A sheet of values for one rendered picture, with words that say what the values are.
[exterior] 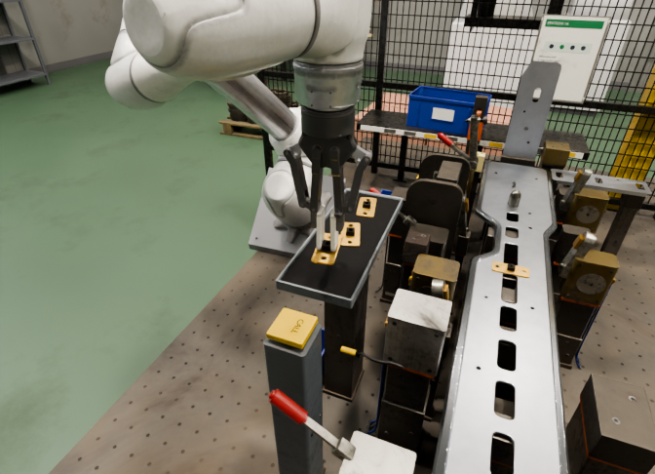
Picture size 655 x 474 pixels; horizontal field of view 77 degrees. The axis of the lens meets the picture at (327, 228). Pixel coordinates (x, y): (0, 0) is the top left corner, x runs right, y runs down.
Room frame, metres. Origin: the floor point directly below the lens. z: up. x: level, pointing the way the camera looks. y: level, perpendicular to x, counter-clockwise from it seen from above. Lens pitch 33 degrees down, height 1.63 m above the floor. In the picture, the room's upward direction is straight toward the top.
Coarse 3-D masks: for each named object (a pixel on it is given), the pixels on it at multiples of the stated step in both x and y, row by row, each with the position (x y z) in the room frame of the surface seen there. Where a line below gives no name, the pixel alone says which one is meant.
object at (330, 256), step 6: (324, 240) 0.58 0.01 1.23; (324, 246) 0.56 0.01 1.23; (318, 252) 0.55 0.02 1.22; (324, 252) 0.55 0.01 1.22; (330, 252) 0.55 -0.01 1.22; (336, 252) 0.55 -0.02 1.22; (312, 258) 0.54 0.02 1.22; (318, 258) 0.54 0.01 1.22; (330, 258) 0.54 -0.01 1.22; (330, 264) 0.52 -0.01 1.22
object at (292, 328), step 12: (288, 312) 0.48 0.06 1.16; (300, 312) 0.48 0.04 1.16; (276, 324) 0.45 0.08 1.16; (288, 324) 0.45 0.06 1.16; (300, 324) 0.45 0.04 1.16; (312, 324) 0.45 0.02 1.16; (276, 336) 0.43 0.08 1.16; (288, 336) 0.43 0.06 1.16; (300, 336) 0.43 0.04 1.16; (300, 348) 0.41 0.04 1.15
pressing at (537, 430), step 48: (480, 192) 1.17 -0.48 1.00; (528, 192) 1.17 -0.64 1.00; (528, 240) 0.91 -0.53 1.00; (480, 288) 0.72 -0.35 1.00; (528, 288) 0.72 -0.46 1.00; (480, 336) 0.57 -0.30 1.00; (528, 336) 0.57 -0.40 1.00; (480, 384) 0.46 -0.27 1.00; (528, 384) 0.46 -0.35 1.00; (480, 432) 0.37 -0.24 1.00; (528, 432) 0.37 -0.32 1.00
